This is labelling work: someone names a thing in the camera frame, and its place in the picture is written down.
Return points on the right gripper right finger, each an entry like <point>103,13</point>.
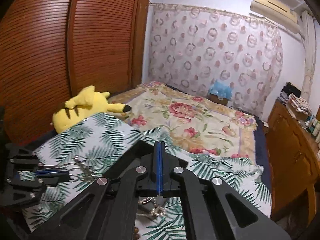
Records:
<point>171,184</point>

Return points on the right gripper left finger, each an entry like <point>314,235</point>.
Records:
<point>144,160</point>

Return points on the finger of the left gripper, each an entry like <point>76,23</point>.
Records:
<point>61,174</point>
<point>53,181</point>

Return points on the palm leaf print cloth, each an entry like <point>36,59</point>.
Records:
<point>91,147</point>

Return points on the floral bed blanket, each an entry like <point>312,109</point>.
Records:
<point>192,123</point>

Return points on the yellow pikachu plush toy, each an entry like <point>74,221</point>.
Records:
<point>85,104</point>

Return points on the brown cardboard box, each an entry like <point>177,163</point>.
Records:
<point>218,100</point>

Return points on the dark blue mattress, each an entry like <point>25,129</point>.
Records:
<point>261,153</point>

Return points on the blue plush toy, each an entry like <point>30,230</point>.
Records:
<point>220,90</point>

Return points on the circle pattern curtain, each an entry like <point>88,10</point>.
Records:
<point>192,47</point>

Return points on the wooden sideboard cabinet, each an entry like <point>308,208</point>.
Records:
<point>294,164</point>

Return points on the brown louvered wardrobe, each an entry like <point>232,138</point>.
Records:
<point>51,49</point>

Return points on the stack of folded clothes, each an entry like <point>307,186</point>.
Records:
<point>291,95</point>

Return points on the cream air conditioner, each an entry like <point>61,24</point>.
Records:
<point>278,12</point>

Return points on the cream side curtain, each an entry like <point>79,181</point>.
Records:
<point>309,42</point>

